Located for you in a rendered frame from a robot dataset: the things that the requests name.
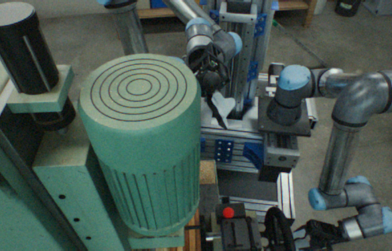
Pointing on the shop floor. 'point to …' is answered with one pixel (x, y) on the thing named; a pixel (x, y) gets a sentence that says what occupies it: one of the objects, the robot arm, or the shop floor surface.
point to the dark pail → (347, 7)
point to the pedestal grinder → (381, 7)
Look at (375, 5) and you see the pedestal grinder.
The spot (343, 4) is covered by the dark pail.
